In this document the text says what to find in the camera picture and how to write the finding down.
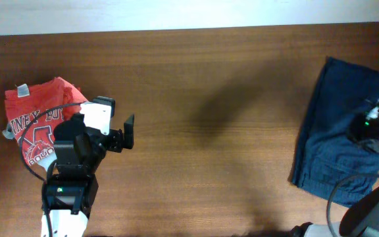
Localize dark navy blue shorts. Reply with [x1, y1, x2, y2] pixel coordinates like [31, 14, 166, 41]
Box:
[291, 57, 379, 199]

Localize folded red graphic t-shirt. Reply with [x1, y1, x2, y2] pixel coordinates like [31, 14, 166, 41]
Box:
[4, 77, 87, 169]

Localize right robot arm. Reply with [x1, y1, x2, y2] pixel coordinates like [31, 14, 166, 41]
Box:
[298, 99, 379, 237]

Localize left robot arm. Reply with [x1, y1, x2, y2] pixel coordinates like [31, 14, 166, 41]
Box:
[41, 96, 135, 236]

